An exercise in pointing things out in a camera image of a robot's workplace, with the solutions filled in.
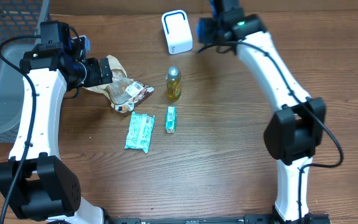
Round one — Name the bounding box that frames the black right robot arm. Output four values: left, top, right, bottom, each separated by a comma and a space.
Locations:
197, 0, 327, 223

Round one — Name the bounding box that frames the light teal snack packet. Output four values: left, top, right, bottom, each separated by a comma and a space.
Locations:
125, 111, 155, 154

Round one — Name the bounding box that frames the yellow Vim dish soap bottle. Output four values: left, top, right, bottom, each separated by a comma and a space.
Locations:
166, 66, 182, 101

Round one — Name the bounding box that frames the cream brown bread bag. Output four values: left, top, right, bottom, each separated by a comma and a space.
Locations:
85, 55, 154, 113

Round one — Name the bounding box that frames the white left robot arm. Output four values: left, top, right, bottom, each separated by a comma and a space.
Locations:
0, 21, 113, 223

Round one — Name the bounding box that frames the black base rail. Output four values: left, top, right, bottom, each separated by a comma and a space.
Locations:
110, 213, 332, 224

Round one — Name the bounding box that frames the small teal white box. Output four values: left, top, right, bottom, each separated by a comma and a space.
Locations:
165, 106, 177, 134

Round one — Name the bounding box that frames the white barcode scanner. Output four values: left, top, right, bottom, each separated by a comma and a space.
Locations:
161, 9, 193, 55

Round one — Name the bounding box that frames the dark grey plastic basket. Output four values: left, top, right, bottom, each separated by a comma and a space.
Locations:
0, 0, 49, 142

